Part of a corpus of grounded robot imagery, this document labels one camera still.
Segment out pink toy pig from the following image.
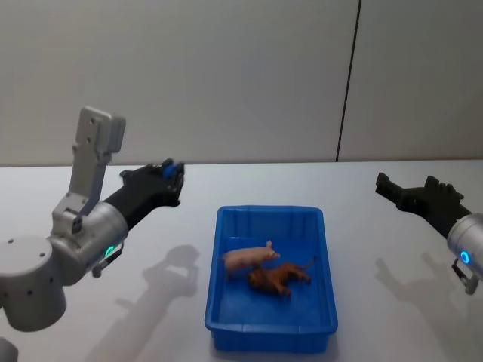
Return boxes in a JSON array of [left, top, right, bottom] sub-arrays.
[[220, 240, 281, 281]]

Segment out brown toy lion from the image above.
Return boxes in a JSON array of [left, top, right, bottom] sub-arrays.
[[246, 256, 317, 298]]

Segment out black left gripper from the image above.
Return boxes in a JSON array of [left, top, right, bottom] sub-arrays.
[[102, 158, 186, 231]]

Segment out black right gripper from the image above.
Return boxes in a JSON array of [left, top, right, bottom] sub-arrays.
[[374, 172, 473, 241]]

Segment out blue plastic bin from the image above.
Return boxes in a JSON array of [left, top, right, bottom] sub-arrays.
[[204, 204, 339, 354]]

